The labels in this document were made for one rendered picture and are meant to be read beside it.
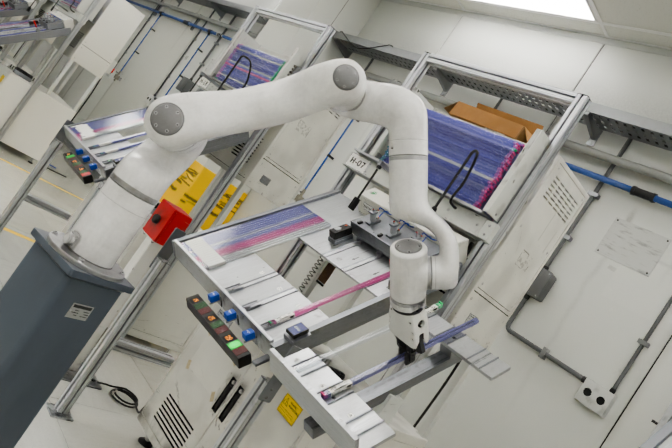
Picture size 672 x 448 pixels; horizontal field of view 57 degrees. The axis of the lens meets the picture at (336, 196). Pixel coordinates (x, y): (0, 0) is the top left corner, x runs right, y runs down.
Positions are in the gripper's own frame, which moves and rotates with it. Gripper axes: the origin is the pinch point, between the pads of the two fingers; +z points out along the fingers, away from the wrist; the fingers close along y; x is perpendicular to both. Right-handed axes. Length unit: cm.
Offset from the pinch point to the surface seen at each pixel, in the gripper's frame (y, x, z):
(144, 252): 132, 24, 27
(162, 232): 128, 16, 19
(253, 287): 57, 13, 7
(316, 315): 34.0, 4.6, 7.1
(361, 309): 27.7, -7.0, 6.7
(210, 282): 67, 22, 6
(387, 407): -3.1, 8.9, 10.0
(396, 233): 48, -37, 2
